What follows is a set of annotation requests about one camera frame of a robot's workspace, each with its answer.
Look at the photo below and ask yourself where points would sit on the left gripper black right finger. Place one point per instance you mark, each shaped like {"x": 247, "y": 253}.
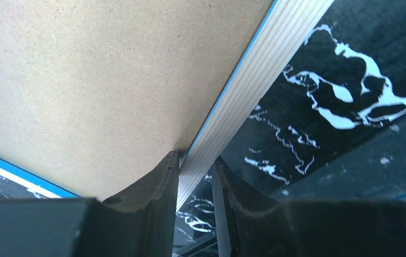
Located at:
{"x": 250, "y": 223}

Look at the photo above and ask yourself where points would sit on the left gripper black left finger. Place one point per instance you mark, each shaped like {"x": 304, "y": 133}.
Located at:
{"x": 137, "y": 221}

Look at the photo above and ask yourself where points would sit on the brown cardboard backing board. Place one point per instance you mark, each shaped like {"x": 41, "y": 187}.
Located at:
{"x": 100, "y": 78}

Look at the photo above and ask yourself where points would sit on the light wooden picture frame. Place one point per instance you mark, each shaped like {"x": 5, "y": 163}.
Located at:
{"x": 245, "y": 92}

